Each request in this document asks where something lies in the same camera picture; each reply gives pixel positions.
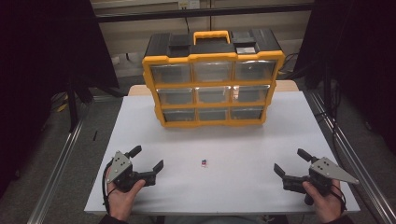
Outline yellow floor item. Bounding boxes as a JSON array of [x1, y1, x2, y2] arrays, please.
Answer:
[[55, 92, 70, 113]]

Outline white wall outlet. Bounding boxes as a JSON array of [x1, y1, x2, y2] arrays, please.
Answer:
[[177, 0, 201, 10]]

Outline set of clear plastic drawers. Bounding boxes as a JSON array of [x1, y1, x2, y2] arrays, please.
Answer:
[[149, 60, 277, 122]]

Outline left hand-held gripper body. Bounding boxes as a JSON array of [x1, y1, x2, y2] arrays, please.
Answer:
[[106, 150, 157, 193]]

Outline black horizontal bar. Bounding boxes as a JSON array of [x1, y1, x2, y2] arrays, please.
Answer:
[[92, 2, 314, 23]]

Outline black metal stand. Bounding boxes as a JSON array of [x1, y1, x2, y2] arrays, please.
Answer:
[[64, 78, 125, 133]]

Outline person's right hand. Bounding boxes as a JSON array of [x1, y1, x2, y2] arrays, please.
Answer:
[[302, 180, 344, 224]]

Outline person's left hand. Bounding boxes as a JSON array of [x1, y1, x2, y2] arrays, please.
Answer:
[[106, 169, 148, 222]]

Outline black floor cable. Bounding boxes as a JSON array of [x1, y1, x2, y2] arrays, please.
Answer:
[[314, 108, 344, 157]]

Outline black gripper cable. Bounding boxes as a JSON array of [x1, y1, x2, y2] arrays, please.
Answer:
[[330, 183, 347, 215], [101, 159, 119, 216]]

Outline yellow and black drawer organizer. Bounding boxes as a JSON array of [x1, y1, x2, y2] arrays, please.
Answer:
[[142, 29, 286, 129]]

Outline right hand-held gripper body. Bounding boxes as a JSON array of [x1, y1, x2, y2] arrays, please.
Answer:
[[282, 157, 360, 196]]

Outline aluminium frame rail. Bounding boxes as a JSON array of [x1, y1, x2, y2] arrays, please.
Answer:
[[27, 94, 105, 224], [304, 90, 396, 224]]

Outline clear organizer drawer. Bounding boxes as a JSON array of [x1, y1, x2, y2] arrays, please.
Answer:
[[156, 88, 194, 105]]

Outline black curtain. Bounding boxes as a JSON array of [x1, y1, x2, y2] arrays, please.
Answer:
[[293, 0, 396, 156], [0, 0, 120, 200]]

